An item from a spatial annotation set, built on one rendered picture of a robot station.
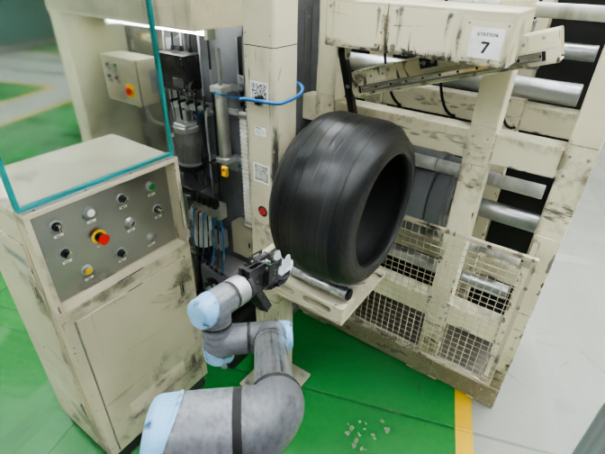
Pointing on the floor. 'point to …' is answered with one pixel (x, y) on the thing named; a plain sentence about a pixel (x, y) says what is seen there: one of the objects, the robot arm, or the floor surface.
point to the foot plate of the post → (293, 374)
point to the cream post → (265, 149)
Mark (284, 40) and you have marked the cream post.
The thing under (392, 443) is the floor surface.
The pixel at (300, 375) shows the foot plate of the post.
